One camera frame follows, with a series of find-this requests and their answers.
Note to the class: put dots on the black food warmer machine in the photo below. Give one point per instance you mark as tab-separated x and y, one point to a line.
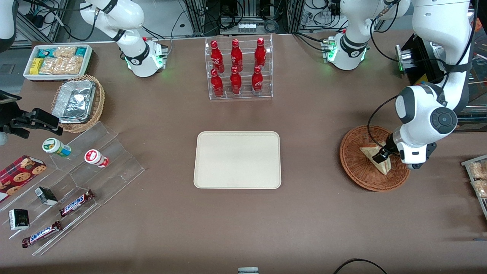
420	57

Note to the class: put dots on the silver foil tray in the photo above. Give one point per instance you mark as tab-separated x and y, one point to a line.
74	101

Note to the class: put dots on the red cookie box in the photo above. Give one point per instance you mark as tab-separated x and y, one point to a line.
19	175

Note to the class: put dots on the small black box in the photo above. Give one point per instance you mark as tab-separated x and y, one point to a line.
46	195
19	219

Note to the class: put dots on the clear pastry bag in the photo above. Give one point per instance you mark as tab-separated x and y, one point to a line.
481	188
478	170

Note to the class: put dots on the grey metal snack tray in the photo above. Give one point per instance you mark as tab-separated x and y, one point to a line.
466	163

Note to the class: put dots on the snickers chocolate bar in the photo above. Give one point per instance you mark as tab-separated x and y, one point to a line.
42	234
76	203

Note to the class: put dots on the clear cracker bag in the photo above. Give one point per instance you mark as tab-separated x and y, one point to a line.
64	51
51	66
72	65

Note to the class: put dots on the white power strip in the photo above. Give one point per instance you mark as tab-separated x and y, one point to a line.
247	27

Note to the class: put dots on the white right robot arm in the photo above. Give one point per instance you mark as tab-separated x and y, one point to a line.
133	57

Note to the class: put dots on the white rectangular snack bin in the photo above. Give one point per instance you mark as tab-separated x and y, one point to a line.
26	75

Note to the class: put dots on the triangular sandwich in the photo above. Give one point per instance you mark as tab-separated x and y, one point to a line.
385	168

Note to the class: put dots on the yellow snack packet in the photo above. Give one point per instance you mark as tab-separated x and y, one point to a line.
36	66

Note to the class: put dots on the brown round wicker basket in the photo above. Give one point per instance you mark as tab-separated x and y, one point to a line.
354	167

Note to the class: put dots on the clear acrylic bottle rack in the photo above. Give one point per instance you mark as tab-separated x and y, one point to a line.
245	95

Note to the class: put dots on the teal snack packet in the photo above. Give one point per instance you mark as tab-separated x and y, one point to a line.
80	51
45	53

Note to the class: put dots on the red cola bottle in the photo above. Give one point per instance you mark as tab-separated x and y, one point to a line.
216	57
217	84
236	56
236	82
260	54
257	81

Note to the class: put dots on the green label yogurt cup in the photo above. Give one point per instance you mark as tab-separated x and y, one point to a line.
55	146

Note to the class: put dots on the clear acrylic stepped display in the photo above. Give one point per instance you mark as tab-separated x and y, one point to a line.
114	167

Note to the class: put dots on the beige rectangular tray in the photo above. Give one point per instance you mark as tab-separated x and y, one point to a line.
236	160

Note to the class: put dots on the tan wicker basket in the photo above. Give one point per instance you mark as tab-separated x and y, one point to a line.
99	101

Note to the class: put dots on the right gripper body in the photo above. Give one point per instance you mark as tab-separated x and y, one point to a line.
8	115

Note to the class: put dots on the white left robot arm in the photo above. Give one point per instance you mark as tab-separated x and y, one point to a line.
418	110

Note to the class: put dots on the red label yogurt cup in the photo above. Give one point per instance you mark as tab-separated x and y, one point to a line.
95	158

